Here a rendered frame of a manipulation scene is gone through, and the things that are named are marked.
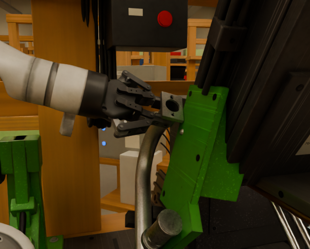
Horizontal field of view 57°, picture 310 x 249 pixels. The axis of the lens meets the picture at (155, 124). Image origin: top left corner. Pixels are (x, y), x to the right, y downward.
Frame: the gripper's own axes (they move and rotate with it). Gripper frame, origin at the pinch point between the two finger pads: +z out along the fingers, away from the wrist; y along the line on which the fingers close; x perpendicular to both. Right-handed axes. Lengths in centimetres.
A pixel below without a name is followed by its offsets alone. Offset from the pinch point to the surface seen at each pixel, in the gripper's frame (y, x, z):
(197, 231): -20.7, -2.1, 3.5
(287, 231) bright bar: -19.5, -2.9, 18.1
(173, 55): 727, 531, 278
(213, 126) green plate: -8.7, -9.6, 3.3
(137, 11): 23.2, -2.9, -6.4
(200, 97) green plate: -2.2, -7.9, 2.9
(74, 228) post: -9.0, 42.5, -7.2
